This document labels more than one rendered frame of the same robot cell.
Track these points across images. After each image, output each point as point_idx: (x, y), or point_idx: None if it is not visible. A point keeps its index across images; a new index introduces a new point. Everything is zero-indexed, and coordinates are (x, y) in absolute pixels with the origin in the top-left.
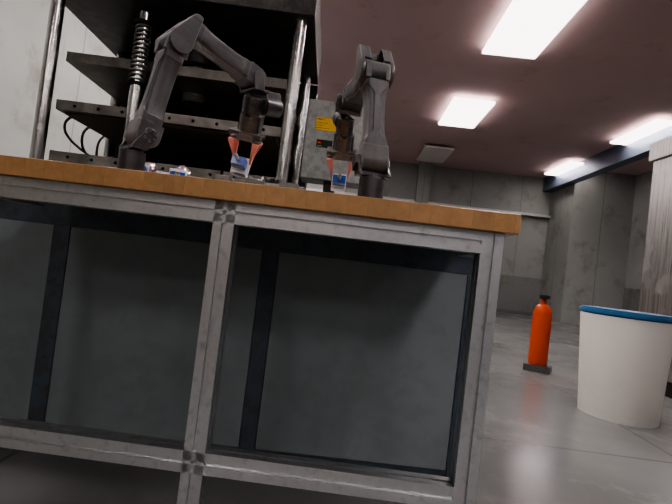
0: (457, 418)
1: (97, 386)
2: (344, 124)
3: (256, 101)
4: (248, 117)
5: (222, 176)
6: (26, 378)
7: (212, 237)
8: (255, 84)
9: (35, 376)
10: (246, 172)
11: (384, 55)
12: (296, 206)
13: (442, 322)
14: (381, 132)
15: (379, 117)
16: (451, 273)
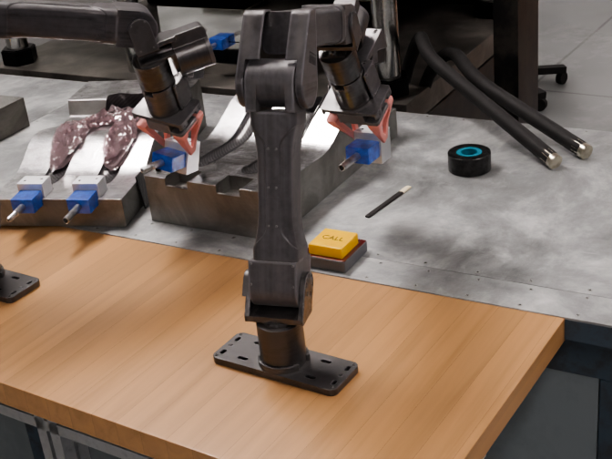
0: None
1: (93, 453)
2: (329, 69)
3: (150, 73)
4: (150, 96)
5: (154, 179)
6: (21, 431)
7: (43, 446)
8: (136, 49)
9: (28, 431)
10: (188, 169)
11: (290, 37)
12: (109, 441)
13: (557, 452)
14: (282, 231)
15: (277, 200)
16: (566, 372)
